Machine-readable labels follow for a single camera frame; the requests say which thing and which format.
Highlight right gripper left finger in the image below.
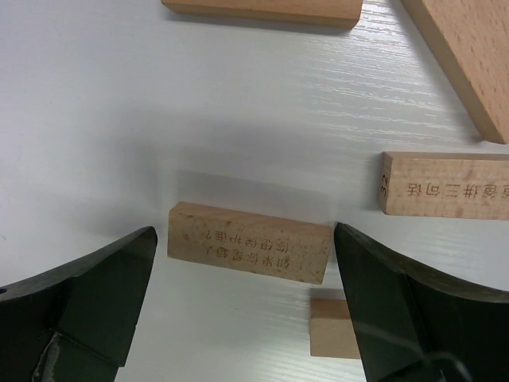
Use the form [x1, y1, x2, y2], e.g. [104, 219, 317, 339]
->
[1, 227, 157, 381]

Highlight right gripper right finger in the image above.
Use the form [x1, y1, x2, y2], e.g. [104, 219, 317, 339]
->
[334, 223, 508, 381]

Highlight wooden block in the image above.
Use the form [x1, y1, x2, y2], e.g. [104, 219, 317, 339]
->
[378, 151, 508, 220]
[309, 298, 361, 360]
[167, 202, 332, 285]
[161, 0, 363, 29]
[402, 0, 508, 144]

